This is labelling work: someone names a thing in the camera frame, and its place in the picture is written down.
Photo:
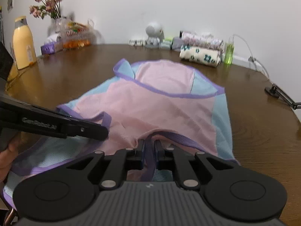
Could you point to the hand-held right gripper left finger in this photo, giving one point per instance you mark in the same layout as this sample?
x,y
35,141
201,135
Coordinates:
x,y
142,156

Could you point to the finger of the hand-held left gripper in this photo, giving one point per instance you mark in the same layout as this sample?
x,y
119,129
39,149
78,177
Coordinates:
x,y
94,130

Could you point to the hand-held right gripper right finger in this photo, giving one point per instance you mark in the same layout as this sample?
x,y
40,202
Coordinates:
x,y
157,156

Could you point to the pink and blue mesh vest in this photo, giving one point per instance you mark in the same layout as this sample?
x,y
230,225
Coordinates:
x,y
152,98

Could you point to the person's left hand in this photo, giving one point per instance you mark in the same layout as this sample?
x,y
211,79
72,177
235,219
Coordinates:
x,y
9,155

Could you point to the yellow lotion bottle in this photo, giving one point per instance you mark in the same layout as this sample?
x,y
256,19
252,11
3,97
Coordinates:
x,y
23,47

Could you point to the purple tissue box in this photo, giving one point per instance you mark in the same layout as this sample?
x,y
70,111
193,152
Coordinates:
x,y
50,47

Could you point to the clear plastic snack bag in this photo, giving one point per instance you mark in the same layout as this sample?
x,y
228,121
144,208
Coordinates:
x,y
78,36

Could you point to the clear glass vase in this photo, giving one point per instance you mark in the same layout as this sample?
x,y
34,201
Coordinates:
x,y
60,29

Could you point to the cream green-flower folded cloth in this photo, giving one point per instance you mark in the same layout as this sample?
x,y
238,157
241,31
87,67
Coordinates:
x,y
199,56

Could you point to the small green packet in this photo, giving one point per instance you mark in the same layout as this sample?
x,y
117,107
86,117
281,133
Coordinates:
x,y
166,44

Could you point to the white astronaut figurine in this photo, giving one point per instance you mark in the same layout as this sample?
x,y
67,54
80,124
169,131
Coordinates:
x,y
154,34

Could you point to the grey tin box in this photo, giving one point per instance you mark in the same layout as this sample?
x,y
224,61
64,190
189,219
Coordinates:
x,y
176,44

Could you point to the dried pink flowers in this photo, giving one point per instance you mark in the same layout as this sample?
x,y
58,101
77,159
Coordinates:
x,y
48,2

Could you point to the pink floral folded cloth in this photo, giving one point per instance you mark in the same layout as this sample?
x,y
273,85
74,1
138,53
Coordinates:
x,y
202,41

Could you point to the small black box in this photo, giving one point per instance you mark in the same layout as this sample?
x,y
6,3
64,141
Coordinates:
x,y
181,34

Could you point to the green spray bottle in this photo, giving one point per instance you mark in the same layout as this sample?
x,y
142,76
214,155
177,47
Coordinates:
x,y
229,51

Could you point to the long white power strip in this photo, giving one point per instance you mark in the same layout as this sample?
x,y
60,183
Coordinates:
x,y
242,60

